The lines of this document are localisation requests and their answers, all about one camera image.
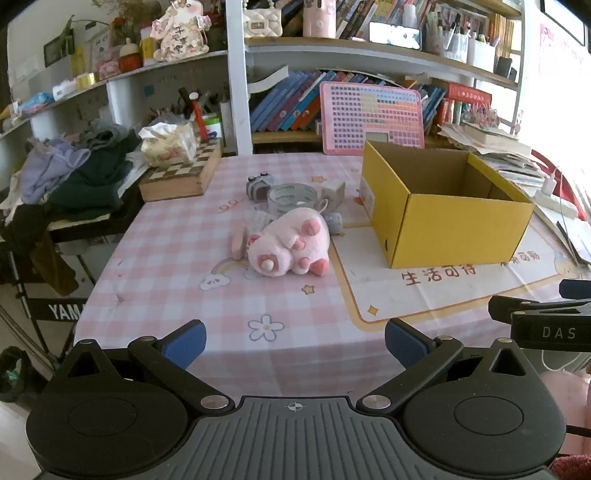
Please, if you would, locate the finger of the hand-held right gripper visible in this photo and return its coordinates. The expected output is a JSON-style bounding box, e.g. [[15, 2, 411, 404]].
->
[[558, 279, 591, 301], [488, 295, 591, 352]]

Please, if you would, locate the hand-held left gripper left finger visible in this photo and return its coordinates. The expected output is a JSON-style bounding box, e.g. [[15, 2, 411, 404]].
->
[[59, 320, 235, 412]]

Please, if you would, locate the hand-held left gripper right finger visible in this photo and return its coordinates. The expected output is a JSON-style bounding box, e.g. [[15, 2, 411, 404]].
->
[[356, 318, 539, 412]]

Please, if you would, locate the pink eraser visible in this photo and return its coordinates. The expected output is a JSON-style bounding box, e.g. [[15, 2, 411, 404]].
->
[[230, 220, 249, 260]]

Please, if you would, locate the yellow cardboard box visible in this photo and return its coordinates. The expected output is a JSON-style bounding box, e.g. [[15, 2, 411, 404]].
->
[[360, 141, 536, 269]]

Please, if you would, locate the small grey-blue item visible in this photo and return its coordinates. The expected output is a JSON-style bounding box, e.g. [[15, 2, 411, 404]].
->
[[322, 211, 345, 238]]

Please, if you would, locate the pink pig plush toy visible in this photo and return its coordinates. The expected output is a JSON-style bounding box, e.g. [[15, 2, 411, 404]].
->
[[248, 208, 331, 278]]

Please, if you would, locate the white charger block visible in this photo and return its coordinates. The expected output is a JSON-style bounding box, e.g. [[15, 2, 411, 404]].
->
[[320, 180, 347, 209]]

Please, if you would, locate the clear tape roll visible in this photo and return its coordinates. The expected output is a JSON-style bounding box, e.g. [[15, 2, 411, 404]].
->
[[268, 183, 325, 217]]

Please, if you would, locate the small grey toy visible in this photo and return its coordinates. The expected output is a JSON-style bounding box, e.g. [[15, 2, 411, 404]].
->
[[246, 173, 274, 203]]

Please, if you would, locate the pink stool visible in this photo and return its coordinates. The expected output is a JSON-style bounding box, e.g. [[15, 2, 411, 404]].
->
[[540, 369, 591, 455]]

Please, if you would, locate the pink checked tablecloth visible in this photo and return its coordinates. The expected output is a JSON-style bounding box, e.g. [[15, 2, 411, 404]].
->
[[74, 152, 591, 402]]

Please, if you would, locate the white power strip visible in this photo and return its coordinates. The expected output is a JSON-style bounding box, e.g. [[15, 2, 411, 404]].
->
[[530, 191, 579, 219]]

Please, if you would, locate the black keyboard stand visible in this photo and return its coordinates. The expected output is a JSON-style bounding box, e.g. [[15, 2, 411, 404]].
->
[[0, 222, 93, 370]]

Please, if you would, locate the red fuzzy cloth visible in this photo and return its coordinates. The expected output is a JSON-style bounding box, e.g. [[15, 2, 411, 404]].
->
[[551, 455, 591, 480]]

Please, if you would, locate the wooden chessboard box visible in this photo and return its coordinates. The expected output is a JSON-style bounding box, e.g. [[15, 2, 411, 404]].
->
[[139, 140, 223, 203]]

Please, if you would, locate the stack of papers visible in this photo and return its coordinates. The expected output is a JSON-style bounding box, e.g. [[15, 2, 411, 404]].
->
[[436, 121, 550, 185]]

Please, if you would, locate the pile of clothes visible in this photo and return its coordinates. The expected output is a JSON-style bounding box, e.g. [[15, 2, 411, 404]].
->
[[0, 119, 144, 227]]

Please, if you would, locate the plastic bag of tissues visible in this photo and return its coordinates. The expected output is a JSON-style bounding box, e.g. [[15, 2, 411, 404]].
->
[[137, 121, 198, 168]]

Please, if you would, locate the red box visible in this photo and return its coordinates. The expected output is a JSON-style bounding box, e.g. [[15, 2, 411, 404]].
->
[[445, 83, 492, 125]]

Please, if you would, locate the red toy stick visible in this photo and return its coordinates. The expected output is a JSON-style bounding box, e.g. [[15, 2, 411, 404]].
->
[[189, 92, 208, 139]]

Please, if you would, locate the pink learning board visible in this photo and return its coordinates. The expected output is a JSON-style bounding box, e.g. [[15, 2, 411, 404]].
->
[[320, 82, 424, 156]]

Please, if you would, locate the white pen holder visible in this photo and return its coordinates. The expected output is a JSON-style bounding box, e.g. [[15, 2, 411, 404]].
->
[[466, 37, 497, 72]]

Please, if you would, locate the row of colourful books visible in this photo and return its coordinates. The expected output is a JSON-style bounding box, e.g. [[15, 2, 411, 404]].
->
[[249, 69, 448, 136]]

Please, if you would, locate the clear pen holder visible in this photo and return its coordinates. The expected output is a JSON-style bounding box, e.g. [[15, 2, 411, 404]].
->
[[425, 14, 469, 63]]

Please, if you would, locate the red and white jar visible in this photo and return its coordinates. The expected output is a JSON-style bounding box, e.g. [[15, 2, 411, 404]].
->
[[119, 38, 142, 72]]

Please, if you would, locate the pink rag doll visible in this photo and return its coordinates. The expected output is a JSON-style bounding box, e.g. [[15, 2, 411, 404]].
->
[[152, 0, 211, 63]]

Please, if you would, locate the white quilted handbag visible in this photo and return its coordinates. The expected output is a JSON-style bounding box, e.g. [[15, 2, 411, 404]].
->
[[243, 7, 283, 38]]

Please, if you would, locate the row of thin books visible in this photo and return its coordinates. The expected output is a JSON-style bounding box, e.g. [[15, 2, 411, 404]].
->
[[337, 0, 416, 38]]

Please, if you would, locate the pink cylinder device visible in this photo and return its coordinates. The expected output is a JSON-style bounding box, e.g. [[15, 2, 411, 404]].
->
[[302, 0, 337, 39]]

